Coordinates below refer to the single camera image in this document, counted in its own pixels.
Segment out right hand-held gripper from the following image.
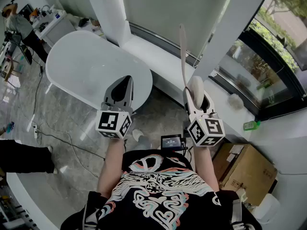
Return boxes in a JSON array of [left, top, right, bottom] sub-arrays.
[[183, 87, 226, 147]]

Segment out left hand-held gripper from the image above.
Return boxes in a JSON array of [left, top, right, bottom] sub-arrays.
[[95, 75, 134, 140]]

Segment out roll of beige tape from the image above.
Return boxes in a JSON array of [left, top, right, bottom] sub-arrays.
[[179, 23, 205, 108]]

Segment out white bathtub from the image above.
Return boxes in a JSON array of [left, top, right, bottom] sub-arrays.
[[45, 30, 154, 112]]

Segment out person's right forearm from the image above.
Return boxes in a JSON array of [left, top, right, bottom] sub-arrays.
[[193, 144, 220, 193]]

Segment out person's left forearm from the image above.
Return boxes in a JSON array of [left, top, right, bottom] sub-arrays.
[[96, 138, 125, 196]]

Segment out person's pale shoe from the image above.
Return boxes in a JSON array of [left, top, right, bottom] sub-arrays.
[[132, 129, 144, 142]]

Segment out small black monitor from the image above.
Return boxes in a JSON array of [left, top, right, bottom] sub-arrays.
[[160, 134, 189, 150]]

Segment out green bottle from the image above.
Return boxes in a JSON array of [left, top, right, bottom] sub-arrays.
[[243, 120, 261, 131]]

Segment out person's blue jeans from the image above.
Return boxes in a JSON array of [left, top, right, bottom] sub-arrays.
[[138, 135, 152, 150]]

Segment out black-framed window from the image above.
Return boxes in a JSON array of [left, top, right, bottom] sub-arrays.
[[211, 0, 307, 122]]

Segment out brown cardboard box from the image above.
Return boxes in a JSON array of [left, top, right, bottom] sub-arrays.
[[212, 142, 278, 207]]

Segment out white vanity cabinet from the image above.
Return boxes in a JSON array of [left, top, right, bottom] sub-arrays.
[[32, 8, 76, 47]]

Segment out person's black printed shirt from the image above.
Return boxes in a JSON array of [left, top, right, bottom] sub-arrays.
[[59, 149, 262, 230]]

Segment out wooden chair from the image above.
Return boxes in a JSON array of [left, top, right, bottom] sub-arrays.
[[2, 55, 23, 82]]

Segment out black screen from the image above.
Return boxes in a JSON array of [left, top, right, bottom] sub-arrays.
[[18, 3, 34, 21]]

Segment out white plastic container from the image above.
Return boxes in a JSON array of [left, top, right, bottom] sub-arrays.
[[253, 193, 281, 225]]

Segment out white low cabinet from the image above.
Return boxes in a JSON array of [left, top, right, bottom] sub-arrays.
[[6, 171, 82, 230]]

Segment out dark storage shelf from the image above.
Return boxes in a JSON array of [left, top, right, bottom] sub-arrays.
[[0, 188, 34, 230]]

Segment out black floor cable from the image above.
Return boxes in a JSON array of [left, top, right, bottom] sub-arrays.
[[31, 56, 106, 160]]

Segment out grey harness strap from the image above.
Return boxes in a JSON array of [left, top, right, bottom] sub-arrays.
[[231, 197, 243, 225]]

